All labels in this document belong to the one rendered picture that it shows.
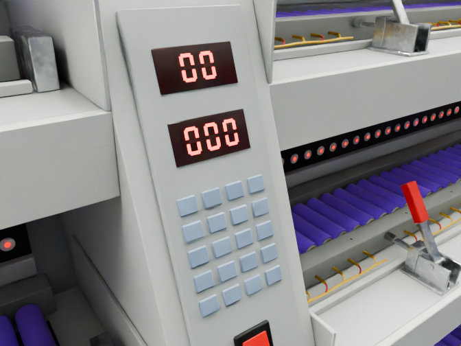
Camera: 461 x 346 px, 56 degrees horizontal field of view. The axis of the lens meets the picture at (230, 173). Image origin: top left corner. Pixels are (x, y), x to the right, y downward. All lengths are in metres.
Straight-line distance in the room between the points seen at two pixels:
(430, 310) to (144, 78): 0.29
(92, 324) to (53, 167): 0.18
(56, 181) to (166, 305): 0.08
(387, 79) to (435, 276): 0.17
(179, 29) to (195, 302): 0.14
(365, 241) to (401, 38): 0.18
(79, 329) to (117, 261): 0.10
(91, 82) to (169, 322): 0.12
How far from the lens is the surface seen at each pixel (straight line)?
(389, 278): 0.41
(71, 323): 0.37
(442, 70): 0.40
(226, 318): 0.24
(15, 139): 0.20
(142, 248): 0.22
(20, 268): 0.37
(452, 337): 0.63
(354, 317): 0.37
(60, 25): 0.25
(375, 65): 0.33
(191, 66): 0.22
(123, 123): 0.21
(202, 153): 0.22
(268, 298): 0.26
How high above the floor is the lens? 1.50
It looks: 8 degrees down
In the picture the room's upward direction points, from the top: 11 degrees counter-clockwise
